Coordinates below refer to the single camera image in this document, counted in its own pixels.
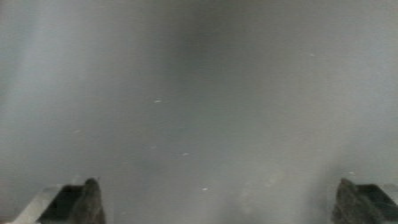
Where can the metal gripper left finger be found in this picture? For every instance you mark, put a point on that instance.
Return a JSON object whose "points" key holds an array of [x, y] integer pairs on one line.
{"points": [[65, 204]]}

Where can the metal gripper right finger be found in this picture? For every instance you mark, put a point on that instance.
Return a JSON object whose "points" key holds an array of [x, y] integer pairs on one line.
{"points": [[366, 203]]}

